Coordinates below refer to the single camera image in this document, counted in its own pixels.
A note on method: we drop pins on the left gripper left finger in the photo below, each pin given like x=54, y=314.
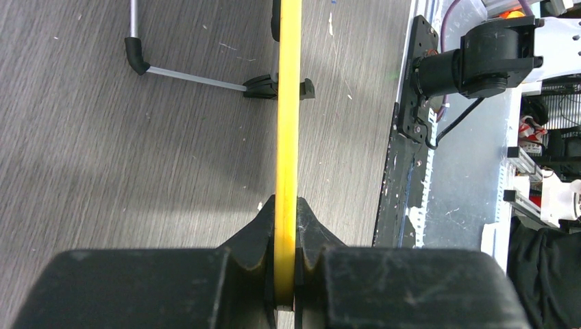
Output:
x=247, y=299

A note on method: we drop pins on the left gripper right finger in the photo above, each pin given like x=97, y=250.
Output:
x=313, y=240

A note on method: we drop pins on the yellow framed whiteboard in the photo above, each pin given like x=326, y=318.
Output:
x=284, y=85

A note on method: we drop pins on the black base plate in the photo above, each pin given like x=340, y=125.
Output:
x=402, y=208

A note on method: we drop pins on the aluminium frame rail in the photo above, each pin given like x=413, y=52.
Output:
x=496, y=235

